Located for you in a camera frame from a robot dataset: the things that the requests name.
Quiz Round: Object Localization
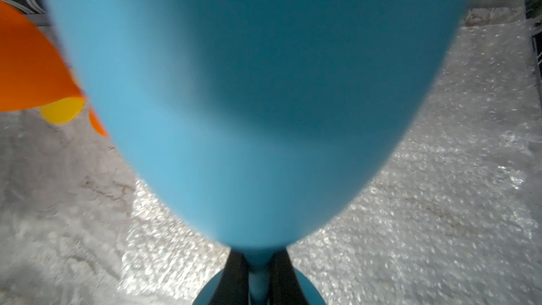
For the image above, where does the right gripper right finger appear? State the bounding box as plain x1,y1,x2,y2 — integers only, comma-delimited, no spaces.
269,249,309,305

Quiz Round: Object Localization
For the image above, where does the blue wine glass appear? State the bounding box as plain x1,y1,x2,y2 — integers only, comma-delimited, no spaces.
46,0,467,304

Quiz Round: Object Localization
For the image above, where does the yellow wine glass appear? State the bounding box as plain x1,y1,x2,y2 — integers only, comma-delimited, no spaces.
38,97,86,125

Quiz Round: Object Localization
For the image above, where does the bubble wrap of blue glass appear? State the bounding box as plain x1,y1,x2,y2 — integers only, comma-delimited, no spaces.
118,16,542,305

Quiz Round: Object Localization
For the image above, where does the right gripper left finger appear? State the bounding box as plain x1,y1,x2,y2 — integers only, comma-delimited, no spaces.
207,250,249,305

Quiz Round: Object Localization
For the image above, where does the orange wine glass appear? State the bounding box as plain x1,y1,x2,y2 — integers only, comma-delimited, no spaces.
1,2,88,112

